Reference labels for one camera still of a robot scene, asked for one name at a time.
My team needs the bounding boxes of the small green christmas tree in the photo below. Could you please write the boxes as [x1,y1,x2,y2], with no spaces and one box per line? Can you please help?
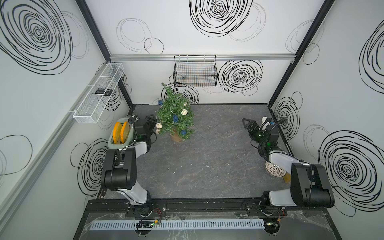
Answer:
[155,82,196,143]

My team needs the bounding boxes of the grey slotted cable duct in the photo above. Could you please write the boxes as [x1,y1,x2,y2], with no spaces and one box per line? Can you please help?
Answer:
[89,219,265,231]

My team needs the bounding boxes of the black wire wall basket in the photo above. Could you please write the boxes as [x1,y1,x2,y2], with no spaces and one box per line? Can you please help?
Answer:
[173,60,219,87]

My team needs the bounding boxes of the aluminium wall rail left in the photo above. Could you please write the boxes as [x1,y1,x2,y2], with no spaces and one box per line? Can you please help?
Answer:
[0,64,109,224]

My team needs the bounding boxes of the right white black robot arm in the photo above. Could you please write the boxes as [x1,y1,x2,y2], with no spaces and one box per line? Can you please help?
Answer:
[242,117,335,216]

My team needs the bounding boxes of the black corner frame post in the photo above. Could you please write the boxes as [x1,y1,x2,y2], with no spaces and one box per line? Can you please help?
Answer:
[268,0,335,107]

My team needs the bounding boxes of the black left corner post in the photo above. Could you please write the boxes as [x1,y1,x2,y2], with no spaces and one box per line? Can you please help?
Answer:
[76,0,135,110]

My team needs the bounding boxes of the white round strainer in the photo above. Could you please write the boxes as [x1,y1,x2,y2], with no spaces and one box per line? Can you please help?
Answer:
[265,162,287,178]

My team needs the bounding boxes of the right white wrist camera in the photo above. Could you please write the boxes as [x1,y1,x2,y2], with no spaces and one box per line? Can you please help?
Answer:
[260,117,275,131]

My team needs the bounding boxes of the string lights with rattan balls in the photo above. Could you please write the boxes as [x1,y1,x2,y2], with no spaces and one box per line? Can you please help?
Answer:
[154,98,196,136]

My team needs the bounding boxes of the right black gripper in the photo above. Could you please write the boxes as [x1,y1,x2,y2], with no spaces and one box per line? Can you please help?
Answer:
[242,118,267,148]

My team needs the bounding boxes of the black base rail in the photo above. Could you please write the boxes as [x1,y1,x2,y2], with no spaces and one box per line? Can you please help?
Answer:
[83,198,323,217]

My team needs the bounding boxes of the small black item in shelf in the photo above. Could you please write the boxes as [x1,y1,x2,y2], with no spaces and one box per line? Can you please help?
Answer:
[95,89,113,96]

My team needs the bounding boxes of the yellow jar black lid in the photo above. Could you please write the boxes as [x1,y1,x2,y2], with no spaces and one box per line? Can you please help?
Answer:
[283,173,291,184]

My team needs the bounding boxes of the white wire wall shelf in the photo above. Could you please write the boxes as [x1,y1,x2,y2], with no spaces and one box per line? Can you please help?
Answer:
[73,63,124,124]

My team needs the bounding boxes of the yellow plate right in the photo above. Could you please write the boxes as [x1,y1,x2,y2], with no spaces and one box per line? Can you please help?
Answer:
[120,122,131,144]

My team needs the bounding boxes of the aluminium wall rail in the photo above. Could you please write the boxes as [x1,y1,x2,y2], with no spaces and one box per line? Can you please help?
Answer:
[0,64,109,224]
[110,54,296,62]

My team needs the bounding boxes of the aluminium wall rail back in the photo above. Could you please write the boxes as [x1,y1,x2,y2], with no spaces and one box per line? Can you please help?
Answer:
[110,54,296,62]

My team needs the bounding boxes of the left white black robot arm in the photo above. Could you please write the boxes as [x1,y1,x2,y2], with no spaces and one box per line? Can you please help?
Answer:
[101,115,163,217]

